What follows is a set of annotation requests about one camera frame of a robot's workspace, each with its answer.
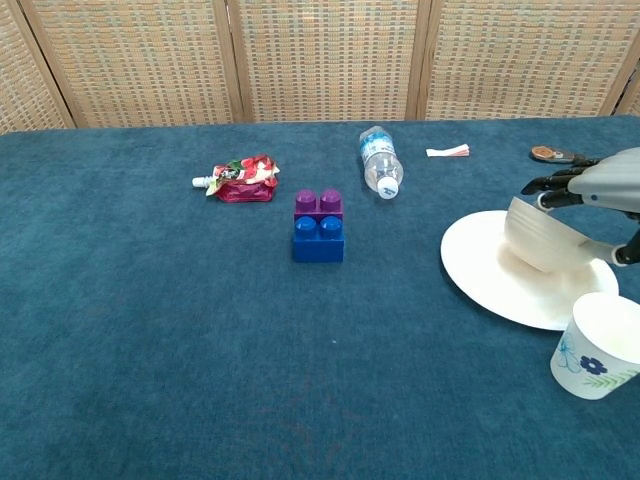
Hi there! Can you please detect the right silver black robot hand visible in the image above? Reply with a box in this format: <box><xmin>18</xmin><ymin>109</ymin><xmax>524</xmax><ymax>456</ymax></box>
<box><xmin>520</xmin><ymin>147</ymin><xmax>640</xmax><ymax>269</ymax></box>

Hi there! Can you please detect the cream bowl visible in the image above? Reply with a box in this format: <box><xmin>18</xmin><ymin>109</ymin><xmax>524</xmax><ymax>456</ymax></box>
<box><xmin>503</xmin><ymin>196</ymin><xmax>609</xmax><ymax>274</ymax></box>

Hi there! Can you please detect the flower print paper cup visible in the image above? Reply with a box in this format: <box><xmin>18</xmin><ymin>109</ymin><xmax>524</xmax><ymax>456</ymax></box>
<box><xmin>549</xmin><ymin>292</ymin><xmax>640</xmax><ymax>401</ymax></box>

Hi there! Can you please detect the white round plate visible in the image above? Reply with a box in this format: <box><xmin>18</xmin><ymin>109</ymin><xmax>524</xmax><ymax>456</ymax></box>
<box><xmin>439</xmin><ymin>209</ymin><xmax>620</xmax><ymax>332</ymax></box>

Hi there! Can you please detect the white paper sachet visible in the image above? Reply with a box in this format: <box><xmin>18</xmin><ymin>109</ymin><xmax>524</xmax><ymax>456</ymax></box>
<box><xmin>425</xmin><ymin>143</ymin><xmax>472</xmax><ymax>159</ymax></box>

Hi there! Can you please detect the clear plastic water bottle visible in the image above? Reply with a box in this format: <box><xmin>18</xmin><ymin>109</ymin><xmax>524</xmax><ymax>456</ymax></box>
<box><xmin>358</xmin><ymin>125</ymin><xmax>405</xmax><ymax>200</ymax></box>

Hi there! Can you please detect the purple toy building block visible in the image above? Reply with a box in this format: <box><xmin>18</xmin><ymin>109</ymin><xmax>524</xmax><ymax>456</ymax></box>
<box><xmin>293</xmin><ymin>188</ymin><xmax>345</xmax><ymax>221</ymax></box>

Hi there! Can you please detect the blue toy building block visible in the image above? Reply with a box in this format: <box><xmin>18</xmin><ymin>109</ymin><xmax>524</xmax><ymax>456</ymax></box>
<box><xmin>292</xmin><ymin>214</ymin><xmax>346</xmax><ymax>264</ymax></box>

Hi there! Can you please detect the red juice pouch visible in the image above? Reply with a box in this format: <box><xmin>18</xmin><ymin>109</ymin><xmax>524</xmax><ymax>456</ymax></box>
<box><xmin>192</xmin><ymin>153</ymin><xmax>280</xmax><ymax>204</ymax></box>

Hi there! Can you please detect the blue table cloth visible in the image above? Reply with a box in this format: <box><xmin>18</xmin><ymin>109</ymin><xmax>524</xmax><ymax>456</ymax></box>
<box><xmin>0</xmin><ymin>115</ymin><xmax>640</xmax><ymax>480</ymax></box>

